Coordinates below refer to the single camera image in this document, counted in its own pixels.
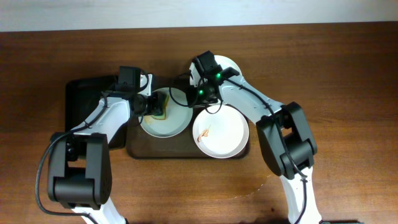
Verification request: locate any green yellow sponge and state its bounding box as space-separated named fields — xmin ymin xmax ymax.
xmin=151 ymin=93 xmax=169 ymax=120

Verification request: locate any white plate with sauce stain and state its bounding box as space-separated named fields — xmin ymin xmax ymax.
xmin=141 ymin=97 xmax=193 ymax=138

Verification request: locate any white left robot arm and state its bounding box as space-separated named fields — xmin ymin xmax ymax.
xmin=42 ymin=91 xmax=168 ymax=223

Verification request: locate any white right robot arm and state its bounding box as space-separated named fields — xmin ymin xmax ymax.
xmin=190 ymin=67 xmax=322 ymax=223

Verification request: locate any large brown serving tray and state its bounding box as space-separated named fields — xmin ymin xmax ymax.
xmin=126 ymin=78 xmax=249 ymax=159

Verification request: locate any small black tray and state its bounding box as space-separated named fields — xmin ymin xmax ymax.
xmin=65 ymin=75 xmax=131 ymax=150

